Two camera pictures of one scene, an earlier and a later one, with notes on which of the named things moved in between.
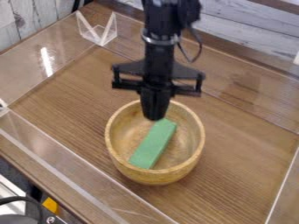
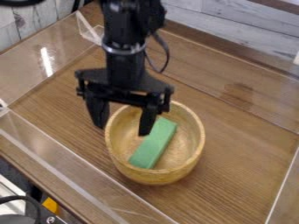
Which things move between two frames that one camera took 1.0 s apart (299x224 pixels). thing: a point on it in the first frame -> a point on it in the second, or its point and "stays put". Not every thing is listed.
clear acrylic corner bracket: [97, 34] stays put
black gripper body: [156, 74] -> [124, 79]
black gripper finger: [150, 102] -> [98, 110]
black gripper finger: [158, 103] -> [148, 115]
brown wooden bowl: [124, 132] stays put
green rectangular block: [153, 143] stays put
